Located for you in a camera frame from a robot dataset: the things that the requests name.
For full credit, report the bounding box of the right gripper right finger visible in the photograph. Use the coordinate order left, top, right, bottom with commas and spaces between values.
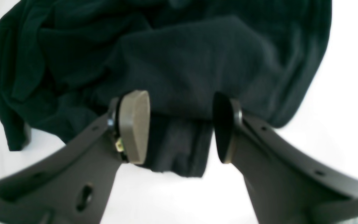
213, 92, 358, 224

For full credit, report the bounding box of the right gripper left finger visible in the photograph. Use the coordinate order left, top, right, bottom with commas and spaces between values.
0, 90, 150, 224

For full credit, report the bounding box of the black t-shirt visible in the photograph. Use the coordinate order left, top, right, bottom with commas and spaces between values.
0, 0, 332, 177

